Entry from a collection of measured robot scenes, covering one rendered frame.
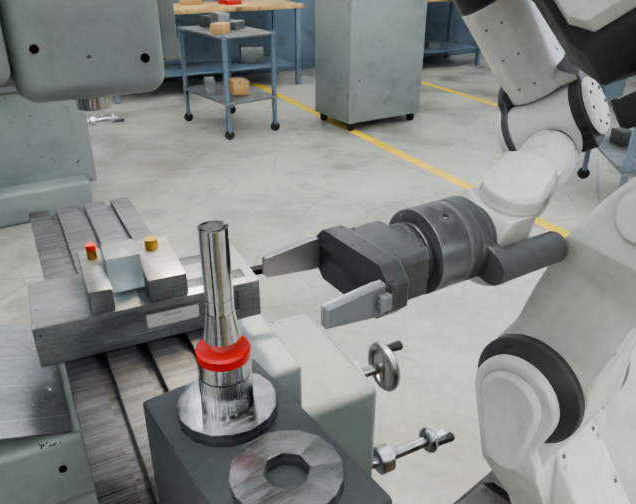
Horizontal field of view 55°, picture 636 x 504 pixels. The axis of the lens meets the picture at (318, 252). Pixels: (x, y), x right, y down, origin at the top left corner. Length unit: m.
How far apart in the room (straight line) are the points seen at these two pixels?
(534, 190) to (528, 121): 0.24
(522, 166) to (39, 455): 0.77
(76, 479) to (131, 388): 0.19
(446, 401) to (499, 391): 1.55
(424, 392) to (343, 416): 1.18
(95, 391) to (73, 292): 0.19
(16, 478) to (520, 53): 0.91
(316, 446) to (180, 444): 0.12
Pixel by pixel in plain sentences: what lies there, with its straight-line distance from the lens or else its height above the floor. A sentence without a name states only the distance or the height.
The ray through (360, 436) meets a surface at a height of 0.62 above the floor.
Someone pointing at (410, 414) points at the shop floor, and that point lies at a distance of 2.27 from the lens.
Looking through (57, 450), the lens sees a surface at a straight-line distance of 1.01.
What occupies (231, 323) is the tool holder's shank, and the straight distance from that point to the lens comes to 0.51.
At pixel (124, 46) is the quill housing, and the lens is 0.86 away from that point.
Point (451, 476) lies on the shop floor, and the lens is 2.08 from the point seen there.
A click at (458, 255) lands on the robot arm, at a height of 1.23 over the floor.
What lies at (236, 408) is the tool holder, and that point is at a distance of 0.55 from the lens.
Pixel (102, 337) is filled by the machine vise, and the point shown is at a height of 0.96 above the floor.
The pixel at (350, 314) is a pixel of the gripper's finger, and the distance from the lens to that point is 0.51.
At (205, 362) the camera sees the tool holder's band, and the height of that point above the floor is 1.18.
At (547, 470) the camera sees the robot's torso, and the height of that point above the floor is 0.90.
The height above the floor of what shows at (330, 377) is 0.73.
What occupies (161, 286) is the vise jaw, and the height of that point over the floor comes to 1.02.
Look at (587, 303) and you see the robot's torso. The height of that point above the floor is 1.14.
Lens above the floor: 1.49
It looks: 27 degrees down
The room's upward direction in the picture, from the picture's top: straight up
